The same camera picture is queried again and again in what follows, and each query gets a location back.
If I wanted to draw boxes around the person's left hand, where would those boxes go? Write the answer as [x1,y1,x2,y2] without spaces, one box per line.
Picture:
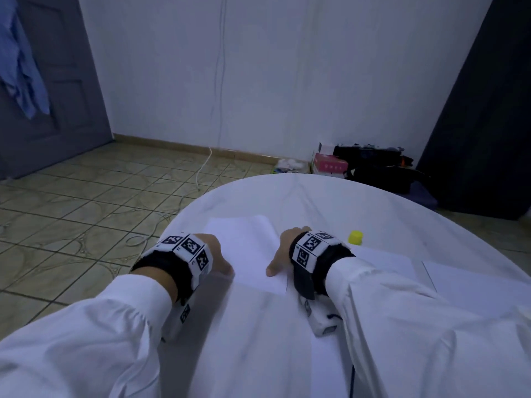
[193,233,235,279]

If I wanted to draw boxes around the person's right hand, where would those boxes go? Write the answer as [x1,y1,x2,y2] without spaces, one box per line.
[265,226,312,277]

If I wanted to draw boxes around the white paper stack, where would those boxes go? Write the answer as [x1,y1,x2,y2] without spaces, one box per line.
[199,215,291,295]
[421,259,531,316]

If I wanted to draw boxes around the person's left forearm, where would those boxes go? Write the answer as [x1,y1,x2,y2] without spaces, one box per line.
[0,269,179,398]

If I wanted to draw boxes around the person's right forearm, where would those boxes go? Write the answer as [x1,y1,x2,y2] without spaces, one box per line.
[325,258,531,398]

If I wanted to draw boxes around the black right wristband with markers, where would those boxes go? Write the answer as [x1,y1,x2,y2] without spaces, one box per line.
[289,230,356,300]

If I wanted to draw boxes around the black wristband with markers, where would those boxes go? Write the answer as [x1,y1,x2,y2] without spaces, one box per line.
[131,233,215,305]
[289,230,356,300]

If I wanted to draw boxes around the black left wristband with markers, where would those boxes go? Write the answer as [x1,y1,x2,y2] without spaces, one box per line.
[131,233,215,305]

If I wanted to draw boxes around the white item on floor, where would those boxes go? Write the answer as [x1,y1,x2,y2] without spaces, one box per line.
[275,158,312,172]

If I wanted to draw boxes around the pink box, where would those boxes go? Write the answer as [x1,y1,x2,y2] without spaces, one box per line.
[313,153,350,176]

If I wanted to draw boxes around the black bag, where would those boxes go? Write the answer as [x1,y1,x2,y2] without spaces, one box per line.
[334,145,420,194]

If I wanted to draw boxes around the blue suitcase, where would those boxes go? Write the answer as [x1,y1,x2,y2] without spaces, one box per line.
[407,180,439,210]

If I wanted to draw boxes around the grey door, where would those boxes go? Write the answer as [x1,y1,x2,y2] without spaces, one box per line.
[0,0,114,181]

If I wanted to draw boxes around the black wardrobe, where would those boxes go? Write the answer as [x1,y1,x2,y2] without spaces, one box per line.
[415,0,531,221]

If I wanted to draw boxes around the blue hanging cloth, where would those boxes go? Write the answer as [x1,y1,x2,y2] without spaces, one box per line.
[0,0,51,121]

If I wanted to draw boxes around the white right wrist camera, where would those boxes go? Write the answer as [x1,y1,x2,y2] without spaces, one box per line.
[300,296,343,338]

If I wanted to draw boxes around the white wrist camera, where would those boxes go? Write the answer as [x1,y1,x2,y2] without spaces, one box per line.
[300,296,343,338]
[159,298,194,343]

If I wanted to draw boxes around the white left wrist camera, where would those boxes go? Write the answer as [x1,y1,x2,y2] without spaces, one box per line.
[159,298,194,343]

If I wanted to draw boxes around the white wall cable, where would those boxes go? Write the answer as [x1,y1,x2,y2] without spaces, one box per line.
[195,0,229,191]

